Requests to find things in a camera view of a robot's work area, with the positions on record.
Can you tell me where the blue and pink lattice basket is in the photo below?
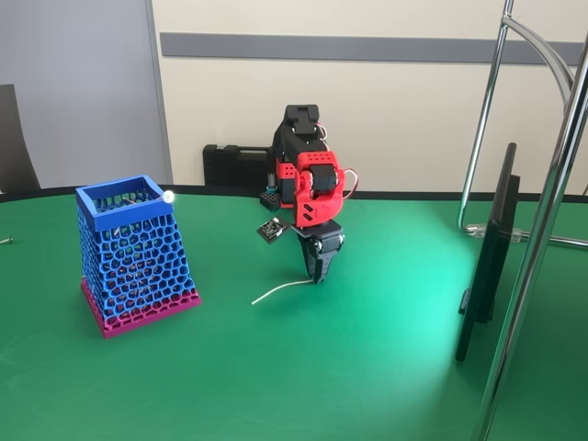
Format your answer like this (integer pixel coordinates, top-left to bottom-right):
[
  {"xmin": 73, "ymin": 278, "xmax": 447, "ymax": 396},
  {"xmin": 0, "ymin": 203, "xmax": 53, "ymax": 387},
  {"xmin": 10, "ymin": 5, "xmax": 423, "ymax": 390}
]
[{"xmin": 74, "ymin": 174, "xmax": 203, "ymax": 341}]

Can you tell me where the black plastic tool case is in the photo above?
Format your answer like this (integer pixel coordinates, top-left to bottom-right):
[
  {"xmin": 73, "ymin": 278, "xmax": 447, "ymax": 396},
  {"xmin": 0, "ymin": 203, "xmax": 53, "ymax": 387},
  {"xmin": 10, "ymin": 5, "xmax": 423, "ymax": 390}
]
[{"xmin": 202, "ymin": 143, "xmax": 277, "ymax": 187}]

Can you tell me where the green table cloth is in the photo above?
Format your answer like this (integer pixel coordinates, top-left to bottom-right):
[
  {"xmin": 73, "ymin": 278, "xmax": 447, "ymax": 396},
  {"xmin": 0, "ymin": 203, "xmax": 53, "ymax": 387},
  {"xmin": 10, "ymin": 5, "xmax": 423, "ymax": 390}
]
[{"xmin": 0, "ymin": 183, "xmax": 588, "ymax": 441}]

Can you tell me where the black monitor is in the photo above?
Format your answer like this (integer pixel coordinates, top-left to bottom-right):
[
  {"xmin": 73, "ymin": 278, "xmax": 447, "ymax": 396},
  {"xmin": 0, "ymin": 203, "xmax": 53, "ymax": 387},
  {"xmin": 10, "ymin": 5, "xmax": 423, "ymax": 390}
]
[{"xmin": 454, "ymin": 141, "xmax": 523, "ymax": 364}]

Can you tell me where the chrome tube stand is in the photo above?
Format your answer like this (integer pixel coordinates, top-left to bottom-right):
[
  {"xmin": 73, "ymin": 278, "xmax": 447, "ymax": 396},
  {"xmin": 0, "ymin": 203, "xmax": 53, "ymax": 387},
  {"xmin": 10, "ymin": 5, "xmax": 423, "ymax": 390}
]
[{"xmin": 457, "ymin": 0, "xmax": 588, "ymax": 441}]

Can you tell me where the small camera circuit board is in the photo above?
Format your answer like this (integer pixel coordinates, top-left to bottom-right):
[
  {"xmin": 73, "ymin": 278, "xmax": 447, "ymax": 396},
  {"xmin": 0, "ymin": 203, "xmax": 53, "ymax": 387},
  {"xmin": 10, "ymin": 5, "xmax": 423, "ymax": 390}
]
[{"xmin": 256, "ymin": 216, "xmax": 292, "ymax": 244}]

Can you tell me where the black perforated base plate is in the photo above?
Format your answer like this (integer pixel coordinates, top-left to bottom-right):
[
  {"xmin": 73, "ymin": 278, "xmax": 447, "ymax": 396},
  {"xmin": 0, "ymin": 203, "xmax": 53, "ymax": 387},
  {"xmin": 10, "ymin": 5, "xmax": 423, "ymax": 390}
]
[{"xmin": 258, "ymin": 189, "xmax": 296, "ymax": 212}]

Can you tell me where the red and white servo cable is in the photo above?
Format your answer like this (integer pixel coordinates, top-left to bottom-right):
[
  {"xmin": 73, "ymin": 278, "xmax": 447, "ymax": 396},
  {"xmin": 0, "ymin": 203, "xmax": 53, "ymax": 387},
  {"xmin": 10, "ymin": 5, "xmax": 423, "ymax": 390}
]
[{"xmin": 341, "ymin": 168, "xmax": 361, "ymax": 201}]

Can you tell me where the grey wall rail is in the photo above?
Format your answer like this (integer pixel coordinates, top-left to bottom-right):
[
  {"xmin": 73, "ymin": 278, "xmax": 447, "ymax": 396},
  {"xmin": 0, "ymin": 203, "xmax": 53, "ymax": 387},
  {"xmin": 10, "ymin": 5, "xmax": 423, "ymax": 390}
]
[{"xmin": 159, "ymin": 31, "xmax": 585, "ymax": 66}]

